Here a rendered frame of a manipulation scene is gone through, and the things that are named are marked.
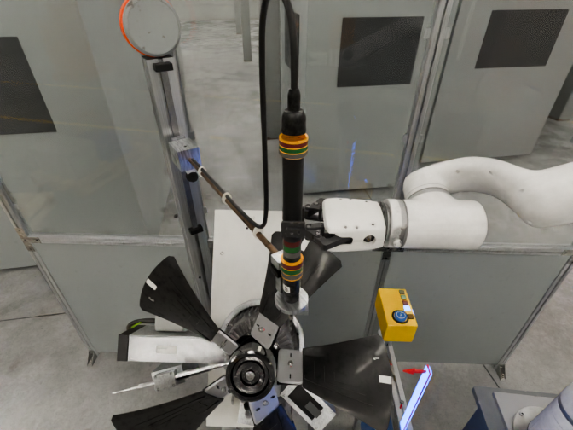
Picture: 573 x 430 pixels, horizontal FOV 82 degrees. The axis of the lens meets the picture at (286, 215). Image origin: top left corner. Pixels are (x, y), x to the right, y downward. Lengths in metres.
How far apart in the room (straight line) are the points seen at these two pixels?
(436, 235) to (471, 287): 1.35
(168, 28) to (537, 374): 2.65
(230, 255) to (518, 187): 0.81
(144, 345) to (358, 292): 1.08
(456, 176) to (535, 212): 0.13
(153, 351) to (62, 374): 1.59
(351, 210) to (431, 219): 0.13
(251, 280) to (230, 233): 0.17
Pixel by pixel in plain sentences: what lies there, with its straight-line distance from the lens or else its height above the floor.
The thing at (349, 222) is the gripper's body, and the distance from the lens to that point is 0.55.
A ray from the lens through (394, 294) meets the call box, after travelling 1.27.
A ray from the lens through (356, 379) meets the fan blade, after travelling 0.94.
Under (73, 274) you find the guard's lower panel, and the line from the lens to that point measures 2.05.
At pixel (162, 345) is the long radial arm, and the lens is 1.09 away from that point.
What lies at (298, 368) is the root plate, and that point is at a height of 1.18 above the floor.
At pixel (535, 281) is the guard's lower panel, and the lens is 2.05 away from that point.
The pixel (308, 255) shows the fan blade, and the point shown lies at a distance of 0.86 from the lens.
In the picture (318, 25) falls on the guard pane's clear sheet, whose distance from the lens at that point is 1.19.
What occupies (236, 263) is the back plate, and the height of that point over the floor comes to 1.23.
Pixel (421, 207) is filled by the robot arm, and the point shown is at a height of 1.68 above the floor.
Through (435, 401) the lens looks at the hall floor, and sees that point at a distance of 2.36.
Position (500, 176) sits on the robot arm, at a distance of 0.63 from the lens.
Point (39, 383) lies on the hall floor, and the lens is 2.69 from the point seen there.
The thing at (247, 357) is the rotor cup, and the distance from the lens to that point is 0.87.
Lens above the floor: 1.99
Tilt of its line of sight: 36 degrees down
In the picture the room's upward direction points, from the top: straight up
